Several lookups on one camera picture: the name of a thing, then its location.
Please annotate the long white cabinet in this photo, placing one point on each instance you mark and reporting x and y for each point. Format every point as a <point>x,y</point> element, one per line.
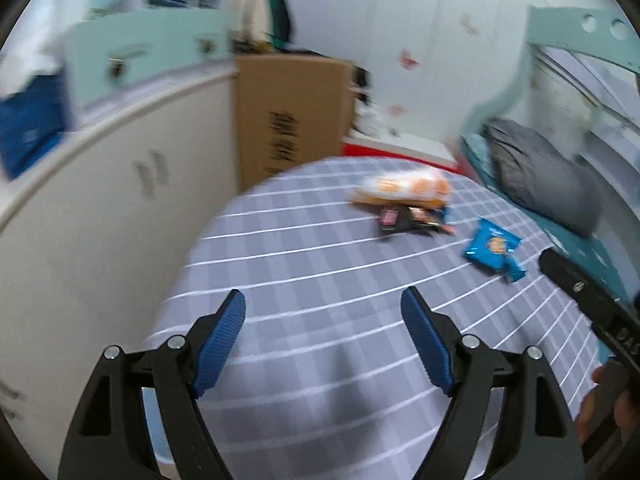
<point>100,220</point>

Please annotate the blue patterned bag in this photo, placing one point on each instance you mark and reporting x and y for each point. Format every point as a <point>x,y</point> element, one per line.
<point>30,125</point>

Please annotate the person's right hand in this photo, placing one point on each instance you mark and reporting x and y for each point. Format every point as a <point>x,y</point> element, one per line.
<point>586,415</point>

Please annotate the mint bunk bed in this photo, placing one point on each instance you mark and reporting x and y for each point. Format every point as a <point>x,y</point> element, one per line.
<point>590,255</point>

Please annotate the dark green jacket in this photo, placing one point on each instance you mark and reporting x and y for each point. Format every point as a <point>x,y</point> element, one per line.
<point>280,10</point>

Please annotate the cream jacket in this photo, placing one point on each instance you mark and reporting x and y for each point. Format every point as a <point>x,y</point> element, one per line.
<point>250,0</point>

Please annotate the blue snack packet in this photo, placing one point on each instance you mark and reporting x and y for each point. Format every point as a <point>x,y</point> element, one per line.
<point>492,247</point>

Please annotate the black clothes heap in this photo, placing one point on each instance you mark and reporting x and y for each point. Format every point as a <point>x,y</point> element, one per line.
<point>364,85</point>

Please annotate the pink butterfly sticker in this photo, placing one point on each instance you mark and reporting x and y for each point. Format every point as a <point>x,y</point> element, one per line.
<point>407,58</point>

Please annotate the white and red low table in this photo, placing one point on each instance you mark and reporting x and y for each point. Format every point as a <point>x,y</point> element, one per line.
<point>400,149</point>

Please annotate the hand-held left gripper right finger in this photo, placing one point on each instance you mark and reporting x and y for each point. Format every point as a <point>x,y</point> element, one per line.
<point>430,340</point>

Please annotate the grey checked tablecloth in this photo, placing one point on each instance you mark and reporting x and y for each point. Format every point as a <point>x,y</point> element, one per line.
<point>320,280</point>

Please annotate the orange bread packet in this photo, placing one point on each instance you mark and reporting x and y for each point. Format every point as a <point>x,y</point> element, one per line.
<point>405,187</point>

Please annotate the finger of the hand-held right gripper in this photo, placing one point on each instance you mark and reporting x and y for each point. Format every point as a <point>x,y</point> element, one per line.
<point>570,282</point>

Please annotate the small white plastic bag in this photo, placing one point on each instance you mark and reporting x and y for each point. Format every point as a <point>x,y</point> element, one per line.
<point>369,121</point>

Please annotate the teal two-drawer box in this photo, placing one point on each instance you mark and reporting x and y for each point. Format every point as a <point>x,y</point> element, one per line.
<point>150,45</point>

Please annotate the brown cardboard box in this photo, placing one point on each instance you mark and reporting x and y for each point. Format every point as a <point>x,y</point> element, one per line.
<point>290,115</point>

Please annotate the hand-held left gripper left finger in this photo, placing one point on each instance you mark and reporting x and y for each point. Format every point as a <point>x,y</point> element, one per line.
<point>220,345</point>

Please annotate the pine cone ornament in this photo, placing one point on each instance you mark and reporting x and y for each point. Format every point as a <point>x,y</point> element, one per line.
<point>116,68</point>
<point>205,45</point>

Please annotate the dark snack wrapper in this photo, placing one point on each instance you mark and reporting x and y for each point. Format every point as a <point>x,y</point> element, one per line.
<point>415,222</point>

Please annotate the white wardrobe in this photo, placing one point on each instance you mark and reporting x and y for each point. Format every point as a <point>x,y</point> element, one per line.
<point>400,20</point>

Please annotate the grey duvet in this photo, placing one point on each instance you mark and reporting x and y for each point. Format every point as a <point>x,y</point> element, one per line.
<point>545,180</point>

